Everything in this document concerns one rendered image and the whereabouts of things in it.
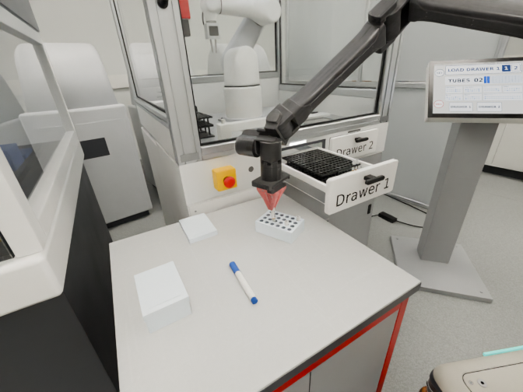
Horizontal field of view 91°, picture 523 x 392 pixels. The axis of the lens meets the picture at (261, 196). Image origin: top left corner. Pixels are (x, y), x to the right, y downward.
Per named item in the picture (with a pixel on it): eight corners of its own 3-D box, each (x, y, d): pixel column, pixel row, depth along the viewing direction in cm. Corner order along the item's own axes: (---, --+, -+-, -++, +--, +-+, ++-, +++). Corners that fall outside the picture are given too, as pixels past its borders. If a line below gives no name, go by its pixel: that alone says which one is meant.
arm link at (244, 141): (282, 109, 65) (293, 128, 72) (245, 106, 71) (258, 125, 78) (265, 150, 62) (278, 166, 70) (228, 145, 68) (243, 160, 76)
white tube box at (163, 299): (193, 313, 54) (188, 295, 51) (149, 334, 50) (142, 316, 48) (177, 276, 64) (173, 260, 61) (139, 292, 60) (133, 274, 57)
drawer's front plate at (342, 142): (375, 151, 126) (379, 128, 121) (331, 163, 113) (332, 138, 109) (372, 150, 127) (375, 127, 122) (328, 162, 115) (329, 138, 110)
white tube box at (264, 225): (303, 229, 79) (304, 218, 78) (291, 243, 73) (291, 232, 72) (269, 218, 86) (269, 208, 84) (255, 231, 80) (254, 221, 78)
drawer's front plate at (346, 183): (392, 190, 87) (398, 159, 82) (328, 215, 75) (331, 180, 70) (387, 188, 89) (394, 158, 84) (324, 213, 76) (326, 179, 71)
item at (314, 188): (385, 186, 87) (388, 169, 85) (328, 207, 76) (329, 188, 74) (309, 156, 119) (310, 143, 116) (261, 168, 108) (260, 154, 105)
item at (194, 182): (384, 150, 132) (388, 121, 125) (186, 205, 88) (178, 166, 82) (280, 123, 206) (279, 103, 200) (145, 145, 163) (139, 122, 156)
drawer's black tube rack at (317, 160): (358, 180, 92) (360, 162, 89) (320, 193, 84) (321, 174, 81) (317, 163, 109) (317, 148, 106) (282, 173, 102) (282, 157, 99)
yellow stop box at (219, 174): (238, 187, 90) (236, 168, 87) (219, 193, 87) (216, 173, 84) (232, 183, 94) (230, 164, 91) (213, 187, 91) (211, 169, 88)
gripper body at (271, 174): (250, 187, 70) (249, 161, 67) (272, 175, 78) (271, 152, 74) (271, 193, 67) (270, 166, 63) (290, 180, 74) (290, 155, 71)
